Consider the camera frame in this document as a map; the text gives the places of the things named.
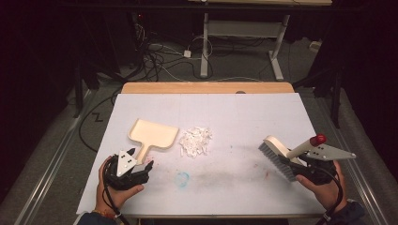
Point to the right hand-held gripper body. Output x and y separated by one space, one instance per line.
322 173

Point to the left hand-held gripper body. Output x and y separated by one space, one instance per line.
125 179

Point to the cream brush with red cap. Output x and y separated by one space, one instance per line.
277 153

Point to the cream plastic dustpan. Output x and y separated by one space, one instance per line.
153 135

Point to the pile of white paper scraps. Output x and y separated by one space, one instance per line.
195 142

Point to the person's left hand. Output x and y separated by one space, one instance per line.
114 197

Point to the person's right hand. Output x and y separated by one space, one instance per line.
330 193

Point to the black metal stand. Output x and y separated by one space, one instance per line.
78 93

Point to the white table cover sheet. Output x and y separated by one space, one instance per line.
225 118

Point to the wooden table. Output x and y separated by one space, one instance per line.
203 87

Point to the white power adapter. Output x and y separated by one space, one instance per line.
187 53

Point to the desk with white legs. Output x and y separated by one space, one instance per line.
244 28

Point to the metal floor rail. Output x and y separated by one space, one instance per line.
53 168
359 181

